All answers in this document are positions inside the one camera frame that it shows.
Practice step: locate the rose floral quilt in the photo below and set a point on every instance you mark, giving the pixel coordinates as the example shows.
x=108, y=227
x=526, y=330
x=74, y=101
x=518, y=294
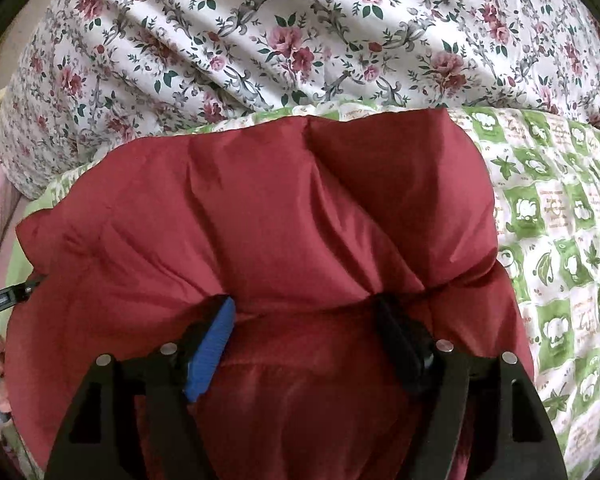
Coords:
x=300, y=35

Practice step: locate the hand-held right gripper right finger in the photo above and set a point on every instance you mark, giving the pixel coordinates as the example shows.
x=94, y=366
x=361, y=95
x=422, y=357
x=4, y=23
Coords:
x=405, y=345

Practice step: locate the red quilted jacket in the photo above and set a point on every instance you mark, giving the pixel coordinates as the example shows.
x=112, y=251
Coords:
x=280, y=240

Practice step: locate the green checked printed bed sheet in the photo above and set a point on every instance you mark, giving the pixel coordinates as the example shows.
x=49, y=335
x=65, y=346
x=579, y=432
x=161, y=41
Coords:
x=565, y=240

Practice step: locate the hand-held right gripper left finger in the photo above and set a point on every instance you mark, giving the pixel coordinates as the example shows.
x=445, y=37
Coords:
x=210, y=355

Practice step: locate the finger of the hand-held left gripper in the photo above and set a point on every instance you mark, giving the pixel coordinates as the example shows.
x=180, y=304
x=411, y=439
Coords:
x=27, y=291

